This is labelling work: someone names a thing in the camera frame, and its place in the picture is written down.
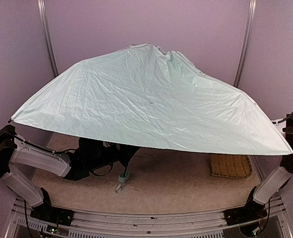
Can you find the grey aluminium frame post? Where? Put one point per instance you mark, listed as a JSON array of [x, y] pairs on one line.
[[246, 41]]

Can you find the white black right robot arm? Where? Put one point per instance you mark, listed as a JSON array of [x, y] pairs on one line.
[[281, 174]]

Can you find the grey aluminium left post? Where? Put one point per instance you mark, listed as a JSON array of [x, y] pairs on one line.
[[44, 22]]

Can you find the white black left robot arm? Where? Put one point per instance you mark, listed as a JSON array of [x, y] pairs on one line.
[[32, 161]]

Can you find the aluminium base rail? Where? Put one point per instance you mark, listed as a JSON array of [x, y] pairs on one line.
[[85, 224]]

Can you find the woven bamboo tray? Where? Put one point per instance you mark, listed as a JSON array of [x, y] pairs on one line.
[[231, 166]]

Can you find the mint green black umbrella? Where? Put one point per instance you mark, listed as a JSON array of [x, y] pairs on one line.
[[142, 97]]

